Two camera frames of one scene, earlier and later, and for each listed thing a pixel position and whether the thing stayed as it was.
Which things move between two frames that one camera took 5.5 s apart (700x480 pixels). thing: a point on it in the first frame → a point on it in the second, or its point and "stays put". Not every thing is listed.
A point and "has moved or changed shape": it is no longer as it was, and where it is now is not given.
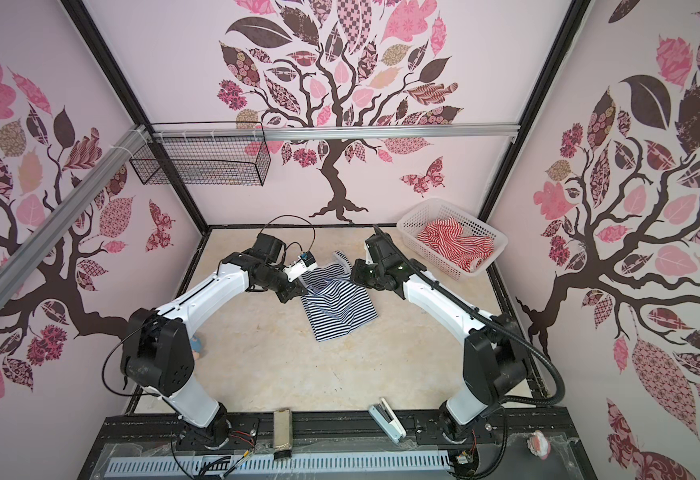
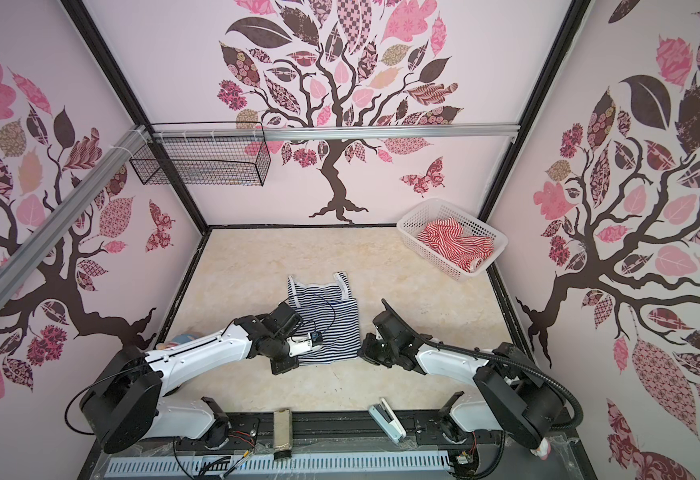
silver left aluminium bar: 0,285 stays put
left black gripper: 294,288 → 278,368
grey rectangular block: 283,430 stays put
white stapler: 387,420 stays put
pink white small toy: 539,444 stays put
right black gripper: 358,274 → 366,350
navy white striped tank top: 333,302 has moved or changed shape
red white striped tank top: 444,235 stays put
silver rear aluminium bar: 331,132 stays put
